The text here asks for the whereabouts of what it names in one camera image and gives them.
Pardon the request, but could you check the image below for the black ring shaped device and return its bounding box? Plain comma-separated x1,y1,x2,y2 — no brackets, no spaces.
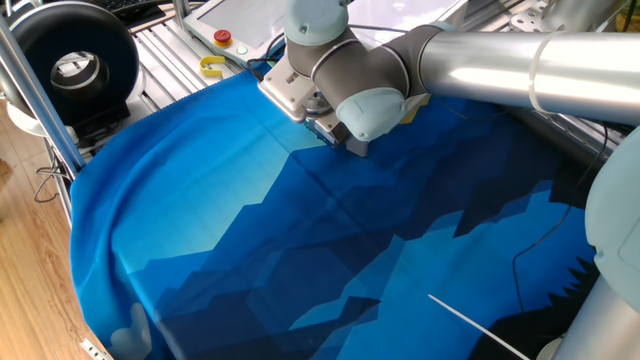
8,1,142,144

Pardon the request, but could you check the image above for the black keyboard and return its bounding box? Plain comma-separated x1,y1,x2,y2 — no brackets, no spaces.
92,0,169,22

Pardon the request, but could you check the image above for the white table corner bracket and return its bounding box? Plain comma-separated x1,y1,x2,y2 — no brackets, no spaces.
79,338,112,360

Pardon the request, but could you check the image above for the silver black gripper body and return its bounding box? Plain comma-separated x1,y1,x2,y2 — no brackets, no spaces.
303,112,352,150

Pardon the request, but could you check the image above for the thin grey cable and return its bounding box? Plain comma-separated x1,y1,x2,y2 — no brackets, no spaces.
33,147,76,204

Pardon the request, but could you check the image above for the yellow plastic part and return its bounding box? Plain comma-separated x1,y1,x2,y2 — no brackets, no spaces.
619,9,640,34

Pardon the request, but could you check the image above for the white pedestal on metal plate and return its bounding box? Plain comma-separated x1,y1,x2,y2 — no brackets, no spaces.
509,0,629,34

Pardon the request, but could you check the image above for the white teach pendant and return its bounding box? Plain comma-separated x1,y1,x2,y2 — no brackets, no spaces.
182,0,296,67

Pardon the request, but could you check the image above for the thin black cable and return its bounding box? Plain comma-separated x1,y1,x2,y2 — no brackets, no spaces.
511,122,610,314

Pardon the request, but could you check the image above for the aluminium frame post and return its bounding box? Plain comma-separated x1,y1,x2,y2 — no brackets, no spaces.
0,17,87,177

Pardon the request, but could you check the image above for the thin silver post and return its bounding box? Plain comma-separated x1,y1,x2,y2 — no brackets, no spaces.
172,0,194,32

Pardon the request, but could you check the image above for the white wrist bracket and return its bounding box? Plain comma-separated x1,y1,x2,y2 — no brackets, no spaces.
257,53,334,125

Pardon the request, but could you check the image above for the silver force torque sensor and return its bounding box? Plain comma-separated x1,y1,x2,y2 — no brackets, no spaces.
303,94,335,120

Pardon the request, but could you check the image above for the white zip tie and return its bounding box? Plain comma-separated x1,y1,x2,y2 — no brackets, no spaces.
428,293,532,360

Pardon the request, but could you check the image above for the yellow plastic clip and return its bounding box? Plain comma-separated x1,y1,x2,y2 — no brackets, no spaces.
199,55,227,79

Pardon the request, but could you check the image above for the aluminium profile rail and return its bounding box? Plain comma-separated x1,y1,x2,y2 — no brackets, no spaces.
507,107,624,169

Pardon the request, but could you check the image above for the blue mountain print cloth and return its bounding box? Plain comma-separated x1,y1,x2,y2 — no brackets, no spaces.
69,69,601,360

